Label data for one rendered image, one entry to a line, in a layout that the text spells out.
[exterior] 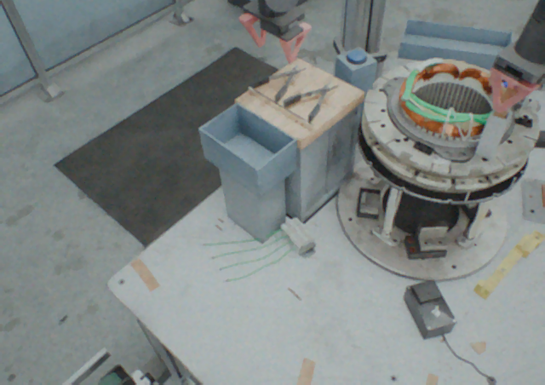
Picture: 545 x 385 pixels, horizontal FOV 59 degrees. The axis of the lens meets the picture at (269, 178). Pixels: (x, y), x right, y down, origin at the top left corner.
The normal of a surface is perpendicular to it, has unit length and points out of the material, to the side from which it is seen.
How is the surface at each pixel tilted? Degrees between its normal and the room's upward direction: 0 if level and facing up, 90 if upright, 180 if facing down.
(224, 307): 0
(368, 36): 90
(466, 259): 0
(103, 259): 0
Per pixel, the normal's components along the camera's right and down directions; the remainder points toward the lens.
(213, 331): -0.04, -0.66
